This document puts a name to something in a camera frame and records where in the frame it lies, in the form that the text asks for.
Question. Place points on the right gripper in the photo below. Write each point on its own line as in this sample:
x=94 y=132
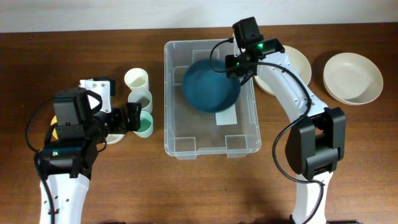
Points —
x=231 y=72

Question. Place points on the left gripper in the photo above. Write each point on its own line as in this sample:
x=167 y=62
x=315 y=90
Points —
x=122 y=126

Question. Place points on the cream cup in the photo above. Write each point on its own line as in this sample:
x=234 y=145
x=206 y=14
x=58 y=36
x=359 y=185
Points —
x=136 y=78

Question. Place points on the blue plate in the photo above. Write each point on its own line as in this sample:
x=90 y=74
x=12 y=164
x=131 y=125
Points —
x=207 y=90

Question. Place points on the green cup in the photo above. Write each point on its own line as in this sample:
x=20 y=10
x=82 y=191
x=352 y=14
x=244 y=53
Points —
x=147 y=125

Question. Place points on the beige plate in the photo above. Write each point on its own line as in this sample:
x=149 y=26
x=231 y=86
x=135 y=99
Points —
x=352 y=79
x=300 y=64

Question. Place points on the clear plastic storage bin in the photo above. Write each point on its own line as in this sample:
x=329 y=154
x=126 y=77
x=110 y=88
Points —
x=189 y=132

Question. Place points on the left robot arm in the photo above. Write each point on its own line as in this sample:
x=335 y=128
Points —
x=85 y=119

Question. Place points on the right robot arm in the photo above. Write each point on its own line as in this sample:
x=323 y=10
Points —
x=316 y=141

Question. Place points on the grey cup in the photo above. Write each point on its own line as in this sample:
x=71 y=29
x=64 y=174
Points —
x=142 y=96

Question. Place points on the white label in bin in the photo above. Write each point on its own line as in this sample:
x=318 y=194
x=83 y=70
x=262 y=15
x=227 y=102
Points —
x=227 y=116

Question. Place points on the white bowl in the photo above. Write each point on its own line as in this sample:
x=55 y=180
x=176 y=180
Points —
x=114 y=138

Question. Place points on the yellow bowl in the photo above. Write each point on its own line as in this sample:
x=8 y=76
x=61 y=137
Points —
x=53 y=121

